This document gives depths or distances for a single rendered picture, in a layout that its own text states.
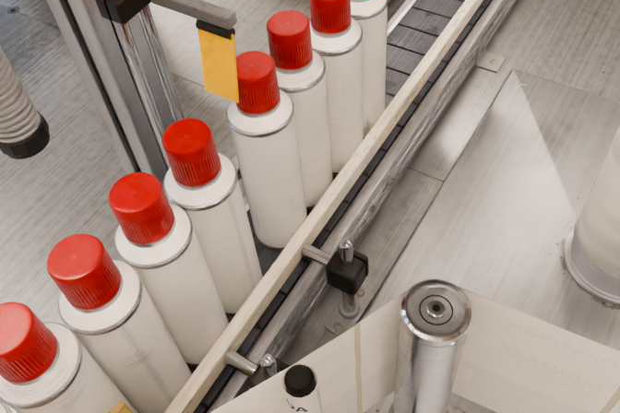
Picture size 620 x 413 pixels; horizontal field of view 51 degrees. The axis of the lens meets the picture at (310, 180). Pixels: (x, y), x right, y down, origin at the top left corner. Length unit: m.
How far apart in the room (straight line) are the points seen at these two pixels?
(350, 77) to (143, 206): 0.24
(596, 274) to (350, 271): 0.20
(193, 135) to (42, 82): 0.52
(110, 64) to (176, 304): 0.20
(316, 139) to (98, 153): 0.33
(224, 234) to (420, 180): 0.30
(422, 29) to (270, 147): 0.37
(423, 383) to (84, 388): 0.20
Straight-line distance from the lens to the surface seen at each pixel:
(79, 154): 0.81
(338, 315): 0.62
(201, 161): 0.43
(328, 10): 0.53
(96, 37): 0.53
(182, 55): 0.90
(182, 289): 0.46
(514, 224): 0.63
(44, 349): 0.39
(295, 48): 0.50
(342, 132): 0.61
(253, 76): 0.46
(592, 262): 0.58
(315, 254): 0.57
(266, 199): 0.54
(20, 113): 0.45
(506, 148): 0.69
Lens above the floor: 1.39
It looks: 51 degrees down
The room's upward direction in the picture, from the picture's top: 7 degrees counter-clockwise
